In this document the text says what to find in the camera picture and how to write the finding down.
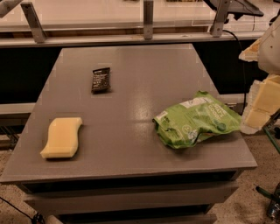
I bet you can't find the green snack bag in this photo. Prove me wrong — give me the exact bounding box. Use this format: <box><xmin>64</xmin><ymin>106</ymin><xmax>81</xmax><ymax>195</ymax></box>
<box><xmin>153</xmin><ymin>91</ymin><xmax>242</xmax><ymax>149</ymax></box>

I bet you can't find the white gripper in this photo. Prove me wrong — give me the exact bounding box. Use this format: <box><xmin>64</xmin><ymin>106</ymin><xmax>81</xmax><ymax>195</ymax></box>
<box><xmin>239</xmin><ymin>16</ymin><xmax>280</xmax><ymax>134</ymax></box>

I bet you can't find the grey table with drawers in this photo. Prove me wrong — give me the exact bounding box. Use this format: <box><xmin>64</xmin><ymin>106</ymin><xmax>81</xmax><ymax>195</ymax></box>
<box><xmin>1</xmin><ymin>44</ymin><xmax>256</xmax><ymax>224</ymax></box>

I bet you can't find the right metal bracket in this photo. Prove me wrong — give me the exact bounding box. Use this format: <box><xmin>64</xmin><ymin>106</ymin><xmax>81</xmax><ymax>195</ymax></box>
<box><xmin>210</xmin><ymin>0</ymin><xmax>230</xmax><ymax>38</ymax></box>

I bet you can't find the metal rail shelf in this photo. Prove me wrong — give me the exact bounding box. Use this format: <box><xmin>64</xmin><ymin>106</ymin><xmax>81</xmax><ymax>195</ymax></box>
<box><xmin>0</xmin><ymin>19</ymin><xmax>266</xmax><ymax>49</ymax></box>

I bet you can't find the yellow sponge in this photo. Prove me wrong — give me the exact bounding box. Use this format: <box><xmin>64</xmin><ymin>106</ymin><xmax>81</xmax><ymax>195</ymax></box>
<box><xmin>40</xmin><ymin>117</ymin><xmax>82</xmax><ymax>159</ymax></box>

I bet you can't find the black rxbar chocolate wrapper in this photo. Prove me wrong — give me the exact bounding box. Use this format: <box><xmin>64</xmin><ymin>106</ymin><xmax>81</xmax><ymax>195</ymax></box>
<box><xmin>92</xmin><ymin>67</ymin><xmax>110</xmax><ymax>93</ymax></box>

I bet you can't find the green floor tool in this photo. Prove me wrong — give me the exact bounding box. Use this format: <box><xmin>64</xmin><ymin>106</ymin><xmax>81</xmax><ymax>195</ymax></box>
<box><xmin>255</xmin><ymin>127</ymin><xmax>280</xmax><ymax>224</ymax></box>

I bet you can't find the left metal bracket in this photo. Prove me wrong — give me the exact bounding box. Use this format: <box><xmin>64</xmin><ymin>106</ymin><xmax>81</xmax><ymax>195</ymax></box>
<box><xmin>20</xmin><ymin>2</ymin><xmax>46</xmax><ymax>44</ymax></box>

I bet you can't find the black floor cable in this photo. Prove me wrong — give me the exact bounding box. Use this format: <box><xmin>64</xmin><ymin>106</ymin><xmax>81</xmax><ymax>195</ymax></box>
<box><xmin>0</xmin><ymin>196</ymin><xmax>46</xmax><ymax>224</ymax></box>

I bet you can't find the black monitor stand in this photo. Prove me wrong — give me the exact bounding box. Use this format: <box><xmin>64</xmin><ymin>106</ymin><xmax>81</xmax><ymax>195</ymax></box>
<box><xmin>203</xmin><ymin>0</ymin><xmax>264</xmax><ymax>20</ymax></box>

